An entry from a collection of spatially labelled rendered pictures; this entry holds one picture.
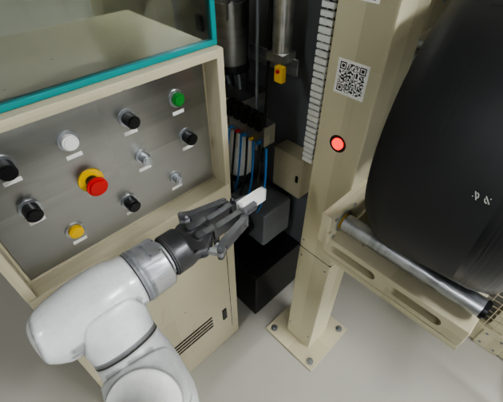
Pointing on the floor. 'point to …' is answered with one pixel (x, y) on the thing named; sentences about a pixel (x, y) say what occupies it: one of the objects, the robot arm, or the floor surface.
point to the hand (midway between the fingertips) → (251, 201)
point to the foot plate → (313, 353)
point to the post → (350, 138)
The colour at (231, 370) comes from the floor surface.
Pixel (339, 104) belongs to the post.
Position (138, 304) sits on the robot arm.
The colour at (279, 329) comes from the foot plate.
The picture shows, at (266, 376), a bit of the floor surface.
